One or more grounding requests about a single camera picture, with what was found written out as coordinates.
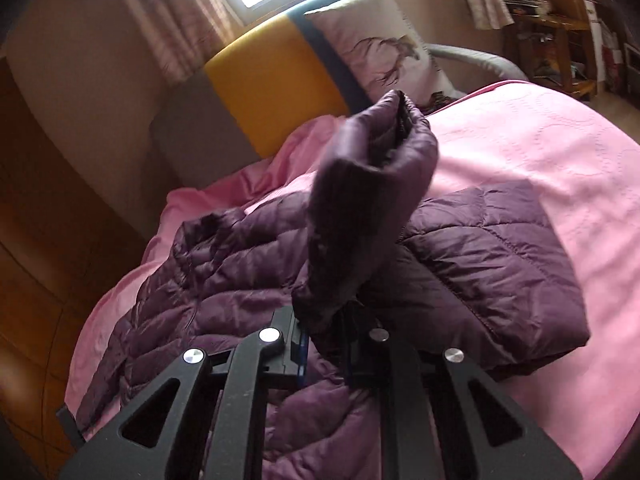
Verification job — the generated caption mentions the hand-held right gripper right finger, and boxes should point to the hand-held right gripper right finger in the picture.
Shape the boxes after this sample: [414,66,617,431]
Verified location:
[337,304,584,480]

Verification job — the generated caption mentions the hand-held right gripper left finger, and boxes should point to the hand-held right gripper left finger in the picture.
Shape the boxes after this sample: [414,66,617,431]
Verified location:
[59,306,309,480]

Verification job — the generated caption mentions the purple quilted down jacket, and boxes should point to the purple quilted down jacket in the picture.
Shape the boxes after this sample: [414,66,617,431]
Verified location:
[75,89,592,480]

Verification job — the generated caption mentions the grey yellow blue headboard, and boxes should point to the grey yellow blue headboard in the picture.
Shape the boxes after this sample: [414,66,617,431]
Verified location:
[149,0,381,188]

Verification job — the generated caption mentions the wooden wardrobe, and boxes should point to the wooden wardrobe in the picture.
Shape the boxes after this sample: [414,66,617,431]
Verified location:
[0,55,166,461]

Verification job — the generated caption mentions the leopard print cloth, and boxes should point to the leopard print cloth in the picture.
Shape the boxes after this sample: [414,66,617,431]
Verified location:
[420,89,468,111]

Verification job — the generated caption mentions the pink quilted bedspread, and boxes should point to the pink quilted bedspread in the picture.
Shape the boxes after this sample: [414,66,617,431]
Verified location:
[64,80,640,480]

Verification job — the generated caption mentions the pink deer print pillow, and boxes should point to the pink deer print pillow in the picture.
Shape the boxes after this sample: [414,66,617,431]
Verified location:
[304,0,468,113]

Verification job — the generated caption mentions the wooden shelf unit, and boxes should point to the wooden shelf unit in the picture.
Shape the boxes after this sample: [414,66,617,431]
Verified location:
[502,0,601,101]

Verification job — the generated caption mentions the grey padded rail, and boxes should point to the grey padded rail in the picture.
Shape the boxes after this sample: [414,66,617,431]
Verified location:
[425,42,531,83]

